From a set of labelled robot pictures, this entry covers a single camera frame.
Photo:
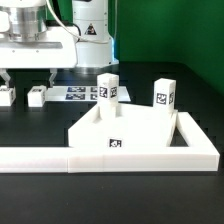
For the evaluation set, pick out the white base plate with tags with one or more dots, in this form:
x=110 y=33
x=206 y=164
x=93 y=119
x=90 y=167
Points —
x=81 y=93

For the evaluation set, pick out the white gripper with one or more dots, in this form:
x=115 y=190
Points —
x=55 y=50

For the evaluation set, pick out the white square tabletop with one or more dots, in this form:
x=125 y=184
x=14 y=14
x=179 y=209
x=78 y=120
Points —
x=133 y=126

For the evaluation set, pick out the white L-shaped obstacle wall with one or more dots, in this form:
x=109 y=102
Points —
x=198 y=155

